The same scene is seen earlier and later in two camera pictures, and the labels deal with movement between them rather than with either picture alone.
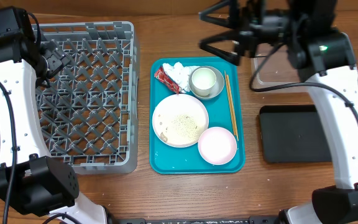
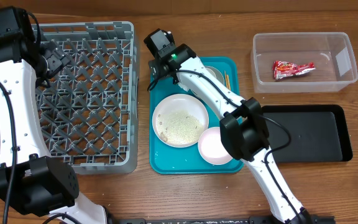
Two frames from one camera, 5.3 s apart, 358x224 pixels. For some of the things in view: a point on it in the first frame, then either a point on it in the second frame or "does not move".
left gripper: x=55 y=57 does not move
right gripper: x=245 y=32 -> x=154 y=75
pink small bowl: x=217 y=145 does not move
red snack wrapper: x=162 y=76 -> x=282 y=69
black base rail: x=251 y=220 does not move
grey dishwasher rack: x=90 y=109 does not move
